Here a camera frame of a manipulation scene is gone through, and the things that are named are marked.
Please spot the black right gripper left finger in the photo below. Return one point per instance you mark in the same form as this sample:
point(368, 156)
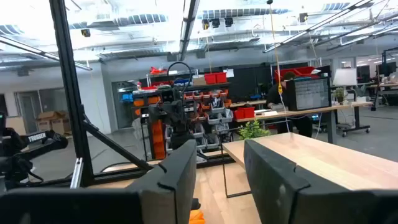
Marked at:
point(93, 205)

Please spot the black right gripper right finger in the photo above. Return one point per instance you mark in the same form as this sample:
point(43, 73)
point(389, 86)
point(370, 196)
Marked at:
point(311, 202)

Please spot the orange artificial tulip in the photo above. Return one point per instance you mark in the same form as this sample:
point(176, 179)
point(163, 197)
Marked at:
point(196, 217)

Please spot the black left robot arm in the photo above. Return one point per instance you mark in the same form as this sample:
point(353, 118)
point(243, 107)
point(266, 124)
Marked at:
point(183, 137)

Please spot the cardboard box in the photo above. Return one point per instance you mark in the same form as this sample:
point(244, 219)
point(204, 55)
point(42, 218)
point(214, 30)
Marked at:
point(46, 123)
point(63, 126)
point(199, 81)

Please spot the small blue storage bin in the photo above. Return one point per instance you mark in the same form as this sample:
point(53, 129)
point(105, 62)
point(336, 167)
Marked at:
point(127, 98)

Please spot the parts rack with small bins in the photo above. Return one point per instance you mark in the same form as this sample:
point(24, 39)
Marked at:
point(217, 109)

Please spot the red plastic storage bin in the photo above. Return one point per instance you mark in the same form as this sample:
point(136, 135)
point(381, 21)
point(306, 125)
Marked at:
point(221, 77)
point(244, 113)
point(210, 78)

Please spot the green plant in white pot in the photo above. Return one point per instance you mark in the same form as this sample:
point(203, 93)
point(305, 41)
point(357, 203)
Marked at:
point(253, 130)

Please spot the wooden top desk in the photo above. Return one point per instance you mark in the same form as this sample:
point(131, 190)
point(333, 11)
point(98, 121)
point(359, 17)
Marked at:
point(342, 108)

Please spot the person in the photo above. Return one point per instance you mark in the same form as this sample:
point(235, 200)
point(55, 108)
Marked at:
point(275, 96)

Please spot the grid screen computer monitor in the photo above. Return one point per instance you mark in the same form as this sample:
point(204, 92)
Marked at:
point(311, 93)

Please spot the small potted desk plant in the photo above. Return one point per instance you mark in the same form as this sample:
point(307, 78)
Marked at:
point(339, 93)

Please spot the white shade lamp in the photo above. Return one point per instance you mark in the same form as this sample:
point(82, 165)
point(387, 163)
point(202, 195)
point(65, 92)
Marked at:
point(345, 77)

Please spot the silver frame bracket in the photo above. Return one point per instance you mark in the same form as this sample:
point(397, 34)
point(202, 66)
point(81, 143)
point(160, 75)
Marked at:
point(76, 174)

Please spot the black overhead frame beam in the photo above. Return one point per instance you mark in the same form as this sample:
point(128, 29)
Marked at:
point(186, 31)

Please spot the black aluminium frame side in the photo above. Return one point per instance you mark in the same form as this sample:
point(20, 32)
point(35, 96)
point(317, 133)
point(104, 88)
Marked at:
point(73, 93)

